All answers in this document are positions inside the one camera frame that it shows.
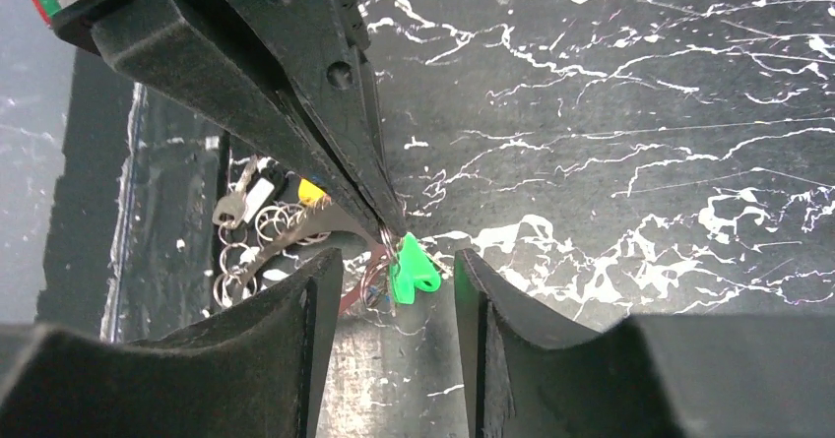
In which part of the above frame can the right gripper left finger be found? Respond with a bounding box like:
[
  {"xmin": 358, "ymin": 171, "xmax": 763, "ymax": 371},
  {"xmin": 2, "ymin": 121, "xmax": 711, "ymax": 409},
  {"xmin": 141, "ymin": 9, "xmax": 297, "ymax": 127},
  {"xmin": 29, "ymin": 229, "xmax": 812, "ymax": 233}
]
[{"xmin": 1, "ymin": 248, "xmax": 343, "ymax": 437}]

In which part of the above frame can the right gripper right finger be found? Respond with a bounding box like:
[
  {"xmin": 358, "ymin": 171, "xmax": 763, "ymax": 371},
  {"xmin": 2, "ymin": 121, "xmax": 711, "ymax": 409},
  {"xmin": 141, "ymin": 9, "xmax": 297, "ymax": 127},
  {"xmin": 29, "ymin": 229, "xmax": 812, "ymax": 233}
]
[{"xmin": 454, "ymin": 249, "xmax": 834, "ymax": 437}]

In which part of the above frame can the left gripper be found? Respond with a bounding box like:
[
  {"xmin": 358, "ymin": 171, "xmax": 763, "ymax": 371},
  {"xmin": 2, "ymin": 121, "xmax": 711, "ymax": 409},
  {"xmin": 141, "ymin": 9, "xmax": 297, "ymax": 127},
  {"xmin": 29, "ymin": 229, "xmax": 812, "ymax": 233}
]
[{"xmin": 32, "ymin": 0, "xmax": 381, "ymax": 241}]

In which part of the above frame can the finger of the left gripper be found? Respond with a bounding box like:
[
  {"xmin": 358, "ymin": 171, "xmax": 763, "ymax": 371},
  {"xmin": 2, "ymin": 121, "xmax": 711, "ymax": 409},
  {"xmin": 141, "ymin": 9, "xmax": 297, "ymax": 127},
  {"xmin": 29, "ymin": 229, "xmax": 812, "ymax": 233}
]
[{"xmin": 225, "ymin": 0, "xmax": 407, "ymax": 233}]

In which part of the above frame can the red handled keyring with keys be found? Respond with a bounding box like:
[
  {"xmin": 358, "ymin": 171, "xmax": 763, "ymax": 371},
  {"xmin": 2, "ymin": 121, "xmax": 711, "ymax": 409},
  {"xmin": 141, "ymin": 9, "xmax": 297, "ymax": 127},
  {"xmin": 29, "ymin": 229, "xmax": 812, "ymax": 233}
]
[{"xmin": 212, "ymin": 156, "xmax": 390, "ymax": 312}]

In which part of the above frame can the green tagged key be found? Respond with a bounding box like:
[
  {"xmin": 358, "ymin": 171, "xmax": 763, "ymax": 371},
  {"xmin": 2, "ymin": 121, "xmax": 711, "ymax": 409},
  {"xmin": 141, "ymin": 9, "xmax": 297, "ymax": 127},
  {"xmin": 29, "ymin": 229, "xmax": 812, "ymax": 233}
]
[{"xmin": 389, "ymin": 232, "xmax": 442, "ymax": 305}]

